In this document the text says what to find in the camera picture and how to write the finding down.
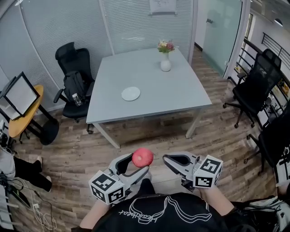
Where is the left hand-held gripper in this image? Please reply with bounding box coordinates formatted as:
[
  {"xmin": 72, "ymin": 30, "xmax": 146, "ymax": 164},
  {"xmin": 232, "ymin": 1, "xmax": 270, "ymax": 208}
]
[{"xmin": 88, "ymin": 153, "xmax": 150, "ymax": 206}]

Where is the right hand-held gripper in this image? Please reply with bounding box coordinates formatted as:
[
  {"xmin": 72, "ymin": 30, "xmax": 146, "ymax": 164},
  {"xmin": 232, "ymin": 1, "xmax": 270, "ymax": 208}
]
[{"xmin": 162, "ymin": 151, "xmax": 224, "ymax": 193}]

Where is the red apple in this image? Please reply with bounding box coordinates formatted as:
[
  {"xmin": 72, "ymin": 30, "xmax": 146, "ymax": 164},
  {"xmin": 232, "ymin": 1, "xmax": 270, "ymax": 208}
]
[{"xmin": 132, "ymin": 147, "xmax": 155, "ymax": 168}]

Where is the white round plate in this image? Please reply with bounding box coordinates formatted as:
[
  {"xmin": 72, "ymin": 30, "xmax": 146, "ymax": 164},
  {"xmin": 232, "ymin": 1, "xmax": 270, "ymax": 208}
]
[{"xmin": 121, "ymin": 86, "xmax": 141, "ymax": 102}]

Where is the person's right forearm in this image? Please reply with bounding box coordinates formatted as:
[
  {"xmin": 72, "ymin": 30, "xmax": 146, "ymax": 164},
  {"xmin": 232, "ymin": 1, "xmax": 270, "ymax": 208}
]
[{"xmin": 198, "ymin": 186, "xmax": 235, "ymax": 216}]

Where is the person's left forearm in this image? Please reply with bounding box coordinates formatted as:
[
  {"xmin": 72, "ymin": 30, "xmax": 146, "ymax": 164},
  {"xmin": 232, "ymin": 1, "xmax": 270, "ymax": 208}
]
[{"xmin": 79, "ymin": 198, "xmax": 114, "ymax": 230}]

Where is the person's black trouser leg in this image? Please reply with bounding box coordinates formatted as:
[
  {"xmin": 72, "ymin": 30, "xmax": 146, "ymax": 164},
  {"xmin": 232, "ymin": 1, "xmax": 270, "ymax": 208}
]
[{"xmin": 137, "ymin": 178, "xmax": 156, "ymax": 196}]

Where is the person's black printed t-shirt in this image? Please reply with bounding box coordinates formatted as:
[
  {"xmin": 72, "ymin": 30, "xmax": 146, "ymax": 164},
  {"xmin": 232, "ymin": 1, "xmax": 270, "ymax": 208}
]
[{"xmin": 92, "ymin": 192, "xmax": 229, "ymax": 232}]

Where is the clear plastic water bottle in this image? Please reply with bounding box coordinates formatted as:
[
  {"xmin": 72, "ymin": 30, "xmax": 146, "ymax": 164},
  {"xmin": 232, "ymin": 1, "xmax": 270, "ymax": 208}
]
[{"xmin": 72, "ymin": 93, "xmax": 82, "ymax": 107}]

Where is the black office chair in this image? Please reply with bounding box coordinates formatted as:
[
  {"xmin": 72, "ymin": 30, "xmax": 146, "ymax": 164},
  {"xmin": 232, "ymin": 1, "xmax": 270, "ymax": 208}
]
[
  {"xmin": 222, "ymin": 48, "xmax": 283, "ymax": 129},
  {"xmin": 53, "ymin": 41, "xmax": 96, "ymax": 135},
  {"xmin": 243, "ymin": 108, "xmax": 290, "ymax": 177}
]

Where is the grey square table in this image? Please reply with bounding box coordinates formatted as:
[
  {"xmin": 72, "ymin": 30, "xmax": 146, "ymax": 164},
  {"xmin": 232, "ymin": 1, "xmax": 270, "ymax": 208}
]
[{"xmin": 86, "ymin": 47, "xmax": 213, "ymax": 150}]

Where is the black and white bag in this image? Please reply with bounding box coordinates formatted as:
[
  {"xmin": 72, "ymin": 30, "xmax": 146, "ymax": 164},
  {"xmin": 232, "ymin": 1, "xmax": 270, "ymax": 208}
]
[{"xmin": 233, "ymin": 195, "xmax": 290, "ymax": 232}]

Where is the white black patterned box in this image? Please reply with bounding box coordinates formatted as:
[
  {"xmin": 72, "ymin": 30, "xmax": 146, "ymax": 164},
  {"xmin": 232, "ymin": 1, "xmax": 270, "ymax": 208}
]
[{"xmin": 274, "ymin": 145, "xmax": 290, "ymax": 188}]

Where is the black backpack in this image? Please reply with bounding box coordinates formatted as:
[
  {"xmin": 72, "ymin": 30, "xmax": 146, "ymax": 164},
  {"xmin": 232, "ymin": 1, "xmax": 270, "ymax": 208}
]
[{"xmin": 63, "ymin": 70, "xmax": 86, "ymax": 103}]

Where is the white ceramic vase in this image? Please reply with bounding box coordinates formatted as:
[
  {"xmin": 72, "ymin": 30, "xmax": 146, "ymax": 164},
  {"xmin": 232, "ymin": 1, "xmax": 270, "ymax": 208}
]
[{"xmin": 160, "ymin": 52, "xmax": 172, "ymax": 73}]

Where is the round wooden side table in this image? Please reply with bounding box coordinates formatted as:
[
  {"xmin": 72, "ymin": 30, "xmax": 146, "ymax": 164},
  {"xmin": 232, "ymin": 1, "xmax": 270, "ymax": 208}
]
[{"xmin": 8, "ymin": 84, "xmax": 60, "ymax": 146}]

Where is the colourful flower bouquet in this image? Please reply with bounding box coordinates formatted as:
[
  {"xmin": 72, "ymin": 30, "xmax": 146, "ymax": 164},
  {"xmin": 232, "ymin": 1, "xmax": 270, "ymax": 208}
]
[{"xmin": 157, "ymin": 39, "xmax": 176, "ymax": 54}]

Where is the black framed white board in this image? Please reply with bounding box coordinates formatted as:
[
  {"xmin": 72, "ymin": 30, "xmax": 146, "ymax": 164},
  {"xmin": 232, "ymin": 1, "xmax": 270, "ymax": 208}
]
[{"xmin": 0, "ymin": 71, "xmax": 41, "ymax": 121}]

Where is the frosted glass door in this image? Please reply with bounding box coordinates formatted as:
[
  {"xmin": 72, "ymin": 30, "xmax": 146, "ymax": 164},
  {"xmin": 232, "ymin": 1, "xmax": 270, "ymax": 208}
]
[{"xmin": 202, "ymin": 0, "xmax": 243, "ymax": 77}]

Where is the black metal railing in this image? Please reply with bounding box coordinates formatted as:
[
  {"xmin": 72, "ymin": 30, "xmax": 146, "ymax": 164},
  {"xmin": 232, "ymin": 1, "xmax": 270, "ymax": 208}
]
[{"xmin": 237, "ymin": 32, "xmax": 290, "ymax": 77}]

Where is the white floor cable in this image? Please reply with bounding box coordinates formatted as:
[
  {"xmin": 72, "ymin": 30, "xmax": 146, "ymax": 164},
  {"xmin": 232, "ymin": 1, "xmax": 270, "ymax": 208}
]
[{"xmin": 21, "ymin": 181, "xmax": 58, "ymax": 231}]

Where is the white paper wall notice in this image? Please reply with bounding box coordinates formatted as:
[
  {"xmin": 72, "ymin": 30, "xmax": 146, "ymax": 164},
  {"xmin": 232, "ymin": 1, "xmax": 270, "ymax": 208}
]
[{"xmin": 148, "ymin": 0, "xmax": 178, "ymax": 16}]

